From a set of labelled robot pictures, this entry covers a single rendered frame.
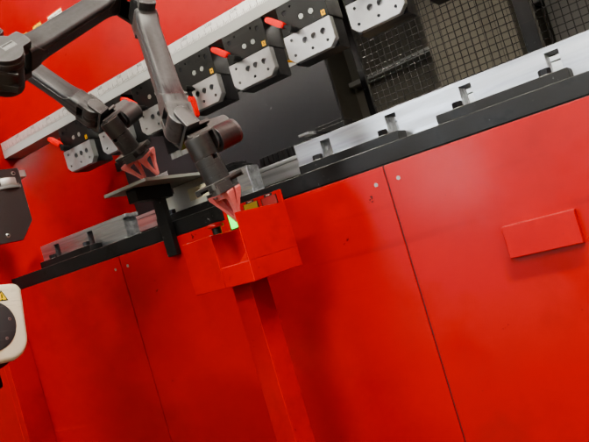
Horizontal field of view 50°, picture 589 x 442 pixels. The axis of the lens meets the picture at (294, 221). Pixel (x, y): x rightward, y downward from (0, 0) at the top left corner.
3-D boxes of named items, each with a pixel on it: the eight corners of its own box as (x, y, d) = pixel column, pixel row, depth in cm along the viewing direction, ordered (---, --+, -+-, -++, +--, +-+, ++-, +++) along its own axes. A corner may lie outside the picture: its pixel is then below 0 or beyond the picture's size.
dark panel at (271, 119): (145, 242, 287) (118, 149, 288) (148, 241, 289) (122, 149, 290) (356, 168, 225) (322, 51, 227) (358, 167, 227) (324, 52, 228)
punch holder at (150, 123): (143, 137, 204) (129, 89, 205) (162, 136, 211) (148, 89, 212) (175, 121, 196) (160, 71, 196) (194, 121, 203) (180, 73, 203)
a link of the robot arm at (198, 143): (177, 140, 136) (188, 133, 131) (202, 129, 140) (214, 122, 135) (192, 169, 137) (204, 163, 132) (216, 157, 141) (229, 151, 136)
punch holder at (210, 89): (187, 116, 193) (172, 65, 194) (205, 116, 200) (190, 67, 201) (223, 98, 185) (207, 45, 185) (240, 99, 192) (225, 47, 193)
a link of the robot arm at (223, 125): (165, 136, 141) (170, 109, 134) (204, 117, 147) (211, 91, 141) (198, 172, 138) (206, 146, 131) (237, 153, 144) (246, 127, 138)
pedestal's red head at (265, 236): (195, 295, 144) (173, 220, 145) (244, 279, 157) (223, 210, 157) (255, 281, 131) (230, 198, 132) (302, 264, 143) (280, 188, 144)
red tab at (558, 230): (510, 259, 135) (500, 227, 135) (512, 257, 136) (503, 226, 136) (584, 242, 126) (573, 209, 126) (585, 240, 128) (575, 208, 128)
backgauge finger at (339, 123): (288, 146, 184) (283, 130, 184) (330, 144, 206) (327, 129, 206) (322, 132, 178) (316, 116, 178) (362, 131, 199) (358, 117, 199)
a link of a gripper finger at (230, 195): (261, 209, 140) (243, 170, 138) (242, 221, 134) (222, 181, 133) (241, 216, 144) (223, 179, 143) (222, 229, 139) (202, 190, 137)
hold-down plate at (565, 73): (438, 127, 148) (435, 116, 148) (446, 127, 152) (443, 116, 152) (571, 80, 131) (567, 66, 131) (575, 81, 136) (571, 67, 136)
